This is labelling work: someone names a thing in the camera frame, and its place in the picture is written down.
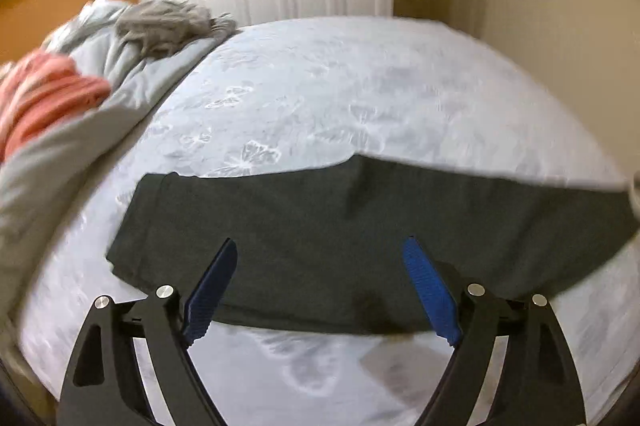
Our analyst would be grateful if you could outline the pink striped cloth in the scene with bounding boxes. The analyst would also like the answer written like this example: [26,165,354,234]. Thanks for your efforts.
[0,51,112,162]

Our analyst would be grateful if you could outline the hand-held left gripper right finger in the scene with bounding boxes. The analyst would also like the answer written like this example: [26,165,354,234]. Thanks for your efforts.
[402,236,587,426]

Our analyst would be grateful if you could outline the grey knitted cloth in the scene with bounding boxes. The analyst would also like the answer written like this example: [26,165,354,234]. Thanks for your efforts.
[115,0,238,58]

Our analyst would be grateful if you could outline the light grey blanket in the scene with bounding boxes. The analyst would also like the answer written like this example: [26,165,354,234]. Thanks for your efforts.
[0,0,223,322]

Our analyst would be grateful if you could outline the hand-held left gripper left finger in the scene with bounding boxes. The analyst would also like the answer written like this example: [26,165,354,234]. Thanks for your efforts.
[58,237,239,426]

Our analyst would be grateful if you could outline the dark green pants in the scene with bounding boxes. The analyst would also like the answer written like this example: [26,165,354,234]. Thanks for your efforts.
[106,155,640,338]

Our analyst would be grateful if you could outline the white butterfly print bed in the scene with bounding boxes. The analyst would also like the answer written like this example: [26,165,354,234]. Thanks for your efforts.
[20,17,640,426]

